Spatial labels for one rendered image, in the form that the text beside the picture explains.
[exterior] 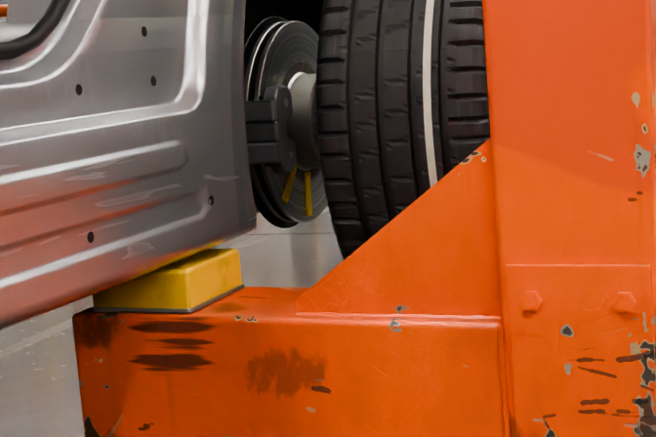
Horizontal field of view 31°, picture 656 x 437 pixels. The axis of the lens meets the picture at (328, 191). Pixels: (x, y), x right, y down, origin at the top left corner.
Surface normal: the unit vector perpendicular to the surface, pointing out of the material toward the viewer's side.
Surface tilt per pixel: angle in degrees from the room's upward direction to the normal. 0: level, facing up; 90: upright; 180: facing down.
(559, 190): 90
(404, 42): 70
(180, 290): 89
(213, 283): 90
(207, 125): 90
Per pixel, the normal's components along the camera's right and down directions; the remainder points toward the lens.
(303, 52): 0.92, -0.03
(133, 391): -0.39, 0.15
